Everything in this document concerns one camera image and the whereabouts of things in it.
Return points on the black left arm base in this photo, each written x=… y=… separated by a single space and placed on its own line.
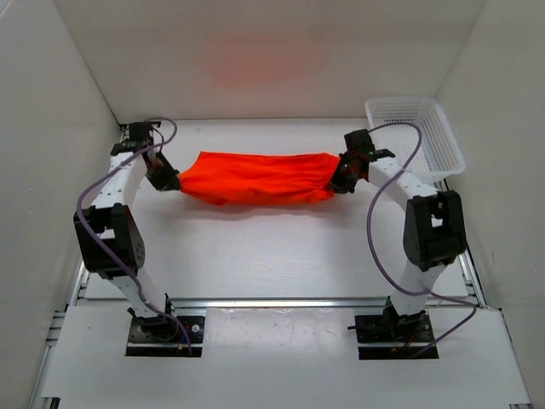
x=162 y=337

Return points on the left side aluminium rail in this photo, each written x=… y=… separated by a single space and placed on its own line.
x=87 y=285

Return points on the white plastic mesh basket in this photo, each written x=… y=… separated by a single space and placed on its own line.
x=416 y=129

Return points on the right side aluminium rail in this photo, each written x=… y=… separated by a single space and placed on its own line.
x=461 y=280

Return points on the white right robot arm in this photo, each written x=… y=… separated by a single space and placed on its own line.
x=434 y=233

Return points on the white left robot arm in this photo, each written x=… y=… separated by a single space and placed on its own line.
x=109 y=239

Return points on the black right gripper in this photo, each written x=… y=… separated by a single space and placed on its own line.
x=336 y=183

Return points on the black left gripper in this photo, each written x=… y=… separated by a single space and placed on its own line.
x=169 y=181

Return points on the orange shorts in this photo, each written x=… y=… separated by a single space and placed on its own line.
x=259 y=180

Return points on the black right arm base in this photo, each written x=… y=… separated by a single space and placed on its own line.
x=390 y=336

